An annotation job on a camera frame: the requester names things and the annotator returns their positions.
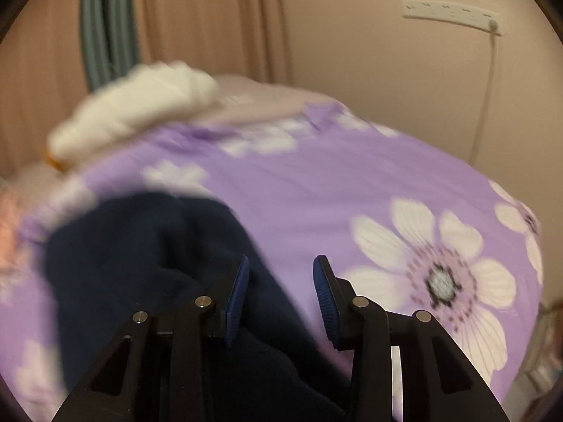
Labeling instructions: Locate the navy fleece jacket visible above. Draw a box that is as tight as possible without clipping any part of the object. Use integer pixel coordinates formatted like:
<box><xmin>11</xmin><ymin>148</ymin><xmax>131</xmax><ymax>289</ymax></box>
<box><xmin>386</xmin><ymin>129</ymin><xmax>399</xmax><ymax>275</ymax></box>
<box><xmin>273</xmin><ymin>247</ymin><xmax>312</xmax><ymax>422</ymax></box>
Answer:
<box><xmin>44</xmin><ymin>192</ymin><xmax>348</xmax><ymax>421</ymax></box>

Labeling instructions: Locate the pile of folded clothes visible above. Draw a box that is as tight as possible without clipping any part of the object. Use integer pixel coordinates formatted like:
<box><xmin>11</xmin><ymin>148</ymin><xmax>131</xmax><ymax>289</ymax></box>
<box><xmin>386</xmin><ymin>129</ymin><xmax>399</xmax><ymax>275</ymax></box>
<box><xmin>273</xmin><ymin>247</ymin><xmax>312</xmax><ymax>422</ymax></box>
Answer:
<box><xmin>0</xmin><ymin>188</ymin><xmax>29</xmax><ymax>305</ymax></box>

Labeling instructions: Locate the purple floral bed sheet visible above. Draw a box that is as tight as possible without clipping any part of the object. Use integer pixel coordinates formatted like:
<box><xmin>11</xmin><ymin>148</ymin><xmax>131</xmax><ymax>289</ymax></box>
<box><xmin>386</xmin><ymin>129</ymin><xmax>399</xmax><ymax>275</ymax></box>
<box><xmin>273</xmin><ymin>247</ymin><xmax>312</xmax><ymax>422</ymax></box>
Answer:
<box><xmin>1</xmin><ymin>104</ymin><xmax>543</xmax><ymax>421</ymax></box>

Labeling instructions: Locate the white goose plush toy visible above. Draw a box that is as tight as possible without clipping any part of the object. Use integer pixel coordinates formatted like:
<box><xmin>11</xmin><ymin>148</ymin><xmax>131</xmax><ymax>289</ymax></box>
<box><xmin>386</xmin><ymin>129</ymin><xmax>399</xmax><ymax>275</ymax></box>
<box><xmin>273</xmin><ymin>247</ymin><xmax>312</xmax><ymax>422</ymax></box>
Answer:
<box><xmin>46</xmin><ymin>61</ymin><xmax>220</xmax><ymax>172</ymax></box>

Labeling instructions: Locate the grey mauve blanket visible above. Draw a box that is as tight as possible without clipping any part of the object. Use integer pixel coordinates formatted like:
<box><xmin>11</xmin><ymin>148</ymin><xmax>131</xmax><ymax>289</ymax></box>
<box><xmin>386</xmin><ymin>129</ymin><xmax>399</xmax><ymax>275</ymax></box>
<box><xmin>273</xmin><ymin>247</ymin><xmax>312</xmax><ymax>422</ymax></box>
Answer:
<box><xmin>8</xmin><ymin>75</ymin><xmax>333</xmax><ymax>202</ymax></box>

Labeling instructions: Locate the teal curtain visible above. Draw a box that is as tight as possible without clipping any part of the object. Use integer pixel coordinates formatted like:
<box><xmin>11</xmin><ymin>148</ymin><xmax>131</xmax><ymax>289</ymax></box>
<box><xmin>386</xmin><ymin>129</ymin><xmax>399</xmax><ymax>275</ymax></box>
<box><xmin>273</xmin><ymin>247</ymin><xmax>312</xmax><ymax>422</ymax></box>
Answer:
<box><xmin>79</xmin><ymin>0</ymin><xmax>140</xmax><ymax>91</ymax></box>

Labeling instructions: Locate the white power cable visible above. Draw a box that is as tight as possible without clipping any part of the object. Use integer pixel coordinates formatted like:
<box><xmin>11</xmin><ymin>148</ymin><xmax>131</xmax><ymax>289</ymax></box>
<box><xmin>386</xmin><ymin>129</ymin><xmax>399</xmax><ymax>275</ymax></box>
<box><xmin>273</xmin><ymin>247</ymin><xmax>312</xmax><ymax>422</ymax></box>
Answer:
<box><xmin>467</xmin><ymin>21</ymin><xmax>502</xmax><ymax>166</ymax></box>

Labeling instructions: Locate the white wall power strip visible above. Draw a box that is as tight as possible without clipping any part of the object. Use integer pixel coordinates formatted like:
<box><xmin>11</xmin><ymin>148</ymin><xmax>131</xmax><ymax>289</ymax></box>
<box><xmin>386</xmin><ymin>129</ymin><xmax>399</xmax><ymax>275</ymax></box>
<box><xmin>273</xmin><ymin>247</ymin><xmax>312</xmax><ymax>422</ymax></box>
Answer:
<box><xmin>402</xmin><ymin>0</ymin><xmax>507</xmax><ymax>36</ymax></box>

